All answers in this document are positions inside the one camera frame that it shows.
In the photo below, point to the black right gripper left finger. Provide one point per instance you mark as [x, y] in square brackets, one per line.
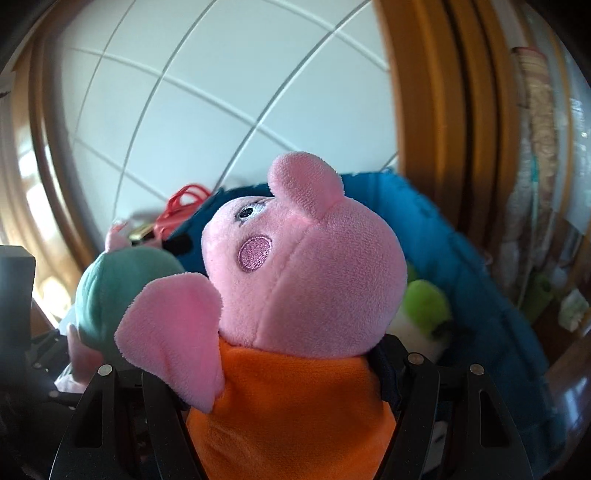
[125, 425]

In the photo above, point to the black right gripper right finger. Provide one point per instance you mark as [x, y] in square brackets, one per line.
[451, 425]

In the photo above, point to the pink pig plush orange dress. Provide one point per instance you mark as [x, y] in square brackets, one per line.
[268, 346]

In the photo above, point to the blue plastic storage bin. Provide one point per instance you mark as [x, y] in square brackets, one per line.
[497, 335]

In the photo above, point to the green and white plush toy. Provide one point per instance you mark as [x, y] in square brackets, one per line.
[424, 320]

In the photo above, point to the teal dressed pig plush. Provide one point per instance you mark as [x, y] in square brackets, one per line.
[104, 292]

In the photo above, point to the patterned curtain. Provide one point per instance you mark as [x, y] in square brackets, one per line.
[533, 264]

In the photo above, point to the red plastic carry case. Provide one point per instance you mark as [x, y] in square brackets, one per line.
[179, 207]

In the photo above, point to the wooden headboard frame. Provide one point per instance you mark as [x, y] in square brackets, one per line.
[456, 109]

